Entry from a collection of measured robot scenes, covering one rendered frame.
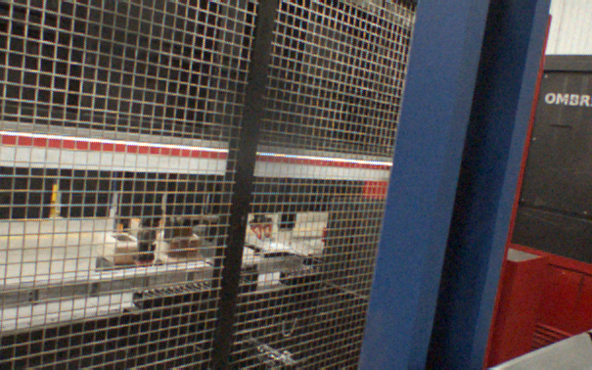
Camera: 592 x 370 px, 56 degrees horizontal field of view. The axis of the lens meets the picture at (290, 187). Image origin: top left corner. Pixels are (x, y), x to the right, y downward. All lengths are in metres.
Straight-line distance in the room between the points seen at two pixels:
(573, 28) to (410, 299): 9.44
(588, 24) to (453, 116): 9.36
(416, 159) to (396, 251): 0.04
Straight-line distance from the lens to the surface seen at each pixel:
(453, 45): 0.21
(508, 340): 3.52
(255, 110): 1.27
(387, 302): 0.22
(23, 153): 1.80
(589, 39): 9.51
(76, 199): 1.89
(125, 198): 1.98
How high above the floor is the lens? 1.58
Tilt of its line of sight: 7 degrees down
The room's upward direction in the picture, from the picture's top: 8 degrees clockwise
